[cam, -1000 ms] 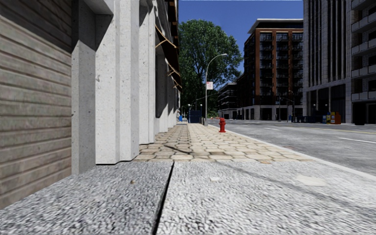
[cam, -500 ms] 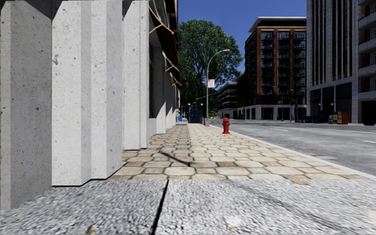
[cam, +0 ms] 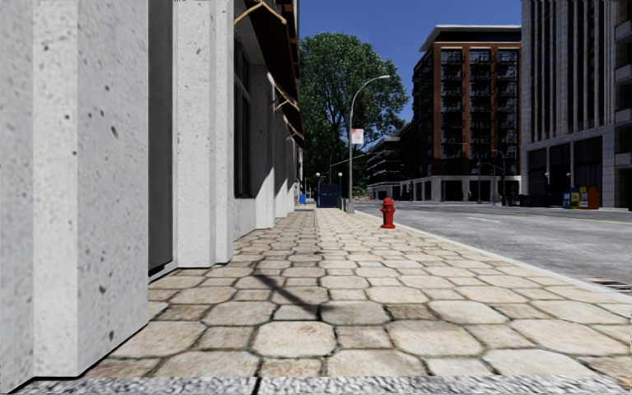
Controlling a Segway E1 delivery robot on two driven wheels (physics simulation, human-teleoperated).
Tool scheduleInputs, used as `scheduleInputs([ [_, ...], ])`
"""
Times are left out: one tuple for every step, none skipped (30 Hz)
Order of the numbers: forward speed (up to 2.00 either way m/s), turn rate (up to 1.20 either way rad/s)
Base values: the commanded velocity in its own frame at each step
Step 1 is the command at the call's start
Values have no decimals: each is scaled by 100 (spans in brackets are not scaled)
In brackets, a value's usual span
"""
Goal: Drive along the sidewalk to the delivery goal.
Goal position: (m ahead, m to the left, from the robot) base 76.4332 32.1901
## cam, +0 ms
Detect grey street lamp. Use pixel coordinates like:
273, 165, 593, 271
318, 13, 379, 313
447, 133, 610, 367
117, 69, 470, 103
346, 74, 392, 215

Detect red fire hydrant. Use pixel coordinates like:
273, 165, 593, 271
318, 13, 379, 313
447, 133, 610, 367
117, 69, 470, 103
379, 197, 397, 230

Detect dark low building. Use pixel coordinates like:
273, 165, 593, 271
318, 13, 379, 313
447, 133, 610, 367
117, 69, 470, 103
365, 135, 402, 201

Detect trees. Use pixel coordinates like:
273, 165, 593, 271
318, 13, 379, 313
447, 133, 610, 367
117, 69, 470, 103
299, 32, 410, 198

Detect red brick building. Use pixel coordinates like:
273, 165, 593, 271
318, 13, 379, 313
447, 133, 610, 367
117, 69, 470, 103
398, 25, 523, 203

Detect traffic light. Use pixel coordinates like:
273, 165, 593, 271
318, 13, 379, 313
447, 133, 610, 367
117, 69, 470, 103
476, 149, 508, 207

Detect pale concrete building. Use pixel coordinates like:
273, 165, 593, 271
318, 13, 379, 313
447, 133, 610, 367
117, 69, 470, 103
0, 0, 305, 394

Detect pale stone building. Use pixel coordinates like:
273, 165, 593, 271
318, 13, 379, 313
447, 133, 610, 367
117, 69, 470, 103
520, 0, 632, 209

